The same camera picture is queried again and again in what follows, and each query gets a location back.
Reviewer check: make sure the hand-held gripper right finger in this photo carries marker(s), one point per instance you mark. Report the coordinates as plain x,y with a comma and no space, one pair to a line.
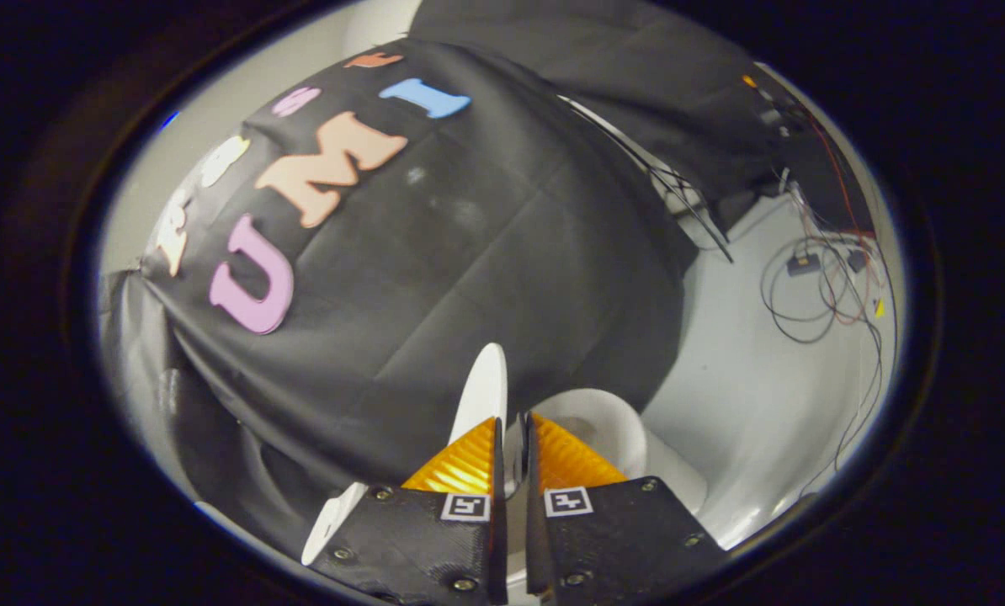
603,547

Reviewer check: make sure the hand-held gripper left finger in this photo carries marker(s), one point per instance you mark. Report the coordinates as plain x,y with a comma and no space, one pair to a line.
435,547

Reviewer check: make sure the black backdrop cloth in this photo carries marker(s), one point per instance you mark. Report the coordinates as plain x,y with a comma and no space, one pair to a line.
199,429
469,252
637,84

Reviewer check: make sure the black tripod stand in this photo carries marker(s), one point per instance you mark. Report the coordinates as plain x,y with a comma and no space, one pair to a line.
704,229

